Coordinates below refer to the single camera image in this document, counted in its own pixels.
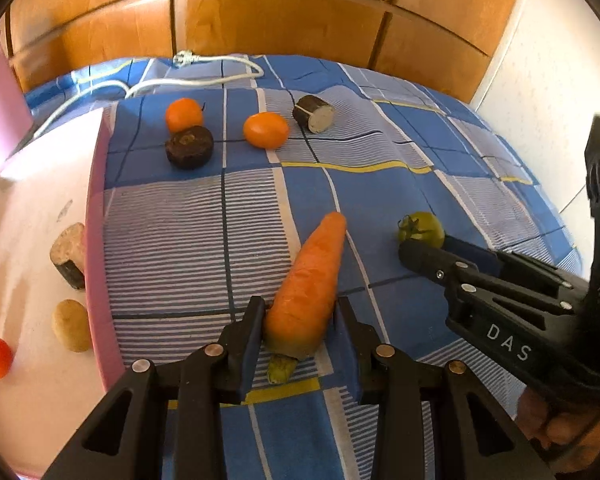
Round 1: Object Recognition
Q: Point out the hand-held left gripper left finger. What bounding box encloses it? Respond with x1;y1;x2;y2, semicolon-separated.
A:
40;296;267;480

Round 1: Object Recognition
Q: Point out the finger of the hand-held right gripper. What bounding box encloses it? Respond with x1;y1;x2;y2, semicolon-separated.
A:
442;234;593;291
398;239;581;317

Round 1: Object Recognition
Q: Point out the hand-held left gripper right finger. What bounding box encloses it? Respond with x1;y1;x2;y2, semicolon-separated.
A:
334;296;556;480

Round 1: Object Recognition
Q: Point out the green tomato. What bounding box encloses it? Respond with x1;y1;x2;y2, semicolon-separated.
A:
396;211;446;249

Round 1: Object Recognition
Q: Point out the carrot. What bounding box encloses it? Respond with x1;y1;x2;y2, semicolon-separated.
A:
261;211;348;386

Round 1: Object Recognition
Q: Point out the eggplant piece with pale cut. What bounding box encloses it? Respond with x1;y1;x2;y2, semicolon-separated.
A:
292;94;336;134

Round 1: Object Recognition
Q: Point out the small potato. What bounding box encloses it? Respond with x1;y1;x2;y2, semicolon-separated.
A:
51;299;93;353

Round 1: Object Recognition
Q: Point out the eggplant piece with brown cut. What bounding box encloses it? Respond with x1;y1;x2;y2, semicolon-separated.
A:
50;222;87;291

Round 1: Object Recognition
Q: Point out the orange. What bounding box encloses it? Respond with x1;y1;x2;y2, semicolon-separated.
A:
243;112;289;149
165;98;204;133

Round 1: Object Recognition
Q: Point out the pink tray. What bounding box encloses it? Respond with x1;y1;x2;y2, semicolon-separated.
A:
0;105;128;478

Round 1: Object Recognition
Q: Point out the person's right hand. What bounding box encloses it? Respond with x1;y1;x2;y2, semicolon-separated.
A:
516;387;600;480

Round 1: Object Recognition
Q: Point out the blue plaid blanket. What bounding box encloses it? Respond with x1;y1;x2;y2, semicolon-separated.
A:
22;54;583;480

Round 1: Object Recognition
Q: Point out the dark round eggplant piece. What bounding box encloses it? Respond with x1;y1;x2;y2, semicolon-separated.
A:
165;125;215;170

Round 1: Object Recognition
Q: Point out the wooden wardrobe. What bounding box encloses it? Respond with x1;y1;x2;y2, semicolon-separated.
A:
0;0;528;106

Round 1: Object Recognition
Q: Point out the pink electric kettle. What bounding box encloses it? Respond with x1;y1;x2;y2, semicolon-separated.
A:
0;42;35;188

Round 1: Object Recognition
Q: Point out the white power cable with plug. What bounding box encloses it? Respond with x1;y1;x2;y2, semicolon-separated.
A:
30;50;265;141

